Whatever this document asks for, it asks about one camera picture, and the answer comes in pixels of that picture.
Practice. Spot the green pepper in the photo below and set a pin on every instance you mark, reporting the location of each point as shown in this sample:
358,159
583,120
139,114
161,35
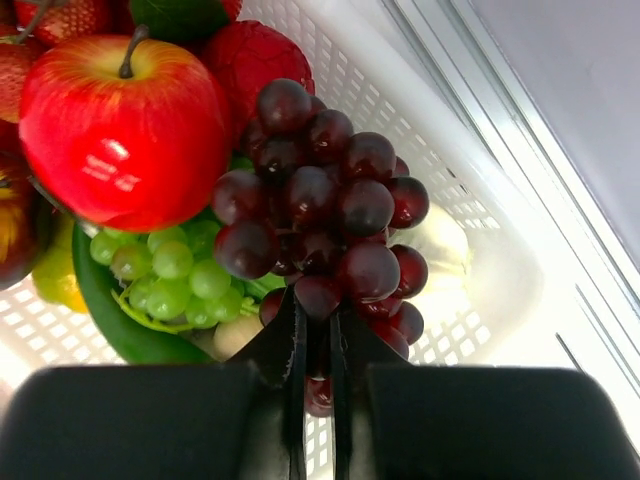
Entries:
134,343

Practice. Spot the strawberry bunch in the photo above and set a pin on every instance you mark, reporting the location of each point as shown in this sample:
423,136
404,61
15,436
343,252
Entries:
50,30

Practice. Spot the dark red apple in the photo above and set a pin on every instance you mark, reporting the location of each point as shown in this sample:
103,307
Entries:
25,220

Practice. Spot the purple grape bunch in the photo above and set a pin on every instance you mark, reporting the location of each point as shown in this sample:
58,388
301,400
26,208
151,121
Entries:
318,208

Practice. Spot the white garlic bulb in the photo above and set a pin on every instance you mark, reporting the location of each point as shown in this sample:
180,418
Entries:
229,338

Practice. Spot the white bun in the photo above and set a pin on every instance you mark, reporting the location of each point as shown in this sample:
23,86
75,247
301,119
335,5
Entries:
444,245

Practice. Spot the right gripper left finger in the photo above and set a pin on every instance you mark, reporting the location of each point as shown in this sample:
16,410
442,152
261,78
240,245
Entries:
241,419

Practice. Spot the small orange yellow fruit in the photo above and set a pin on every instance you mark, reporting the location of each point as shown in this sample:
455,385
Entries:
54,276

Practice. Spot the green grape bunch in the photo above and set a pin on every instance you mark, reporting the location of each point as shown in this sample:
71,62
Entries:
168,280

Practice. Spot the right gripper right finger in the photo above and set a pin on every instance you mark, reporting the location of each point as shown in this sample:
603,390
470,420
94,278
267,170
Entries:
395,420

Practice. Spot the right aluminium frame post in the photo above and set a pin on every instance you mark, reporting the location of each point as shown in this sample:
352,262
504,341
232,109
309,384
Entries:
457,52

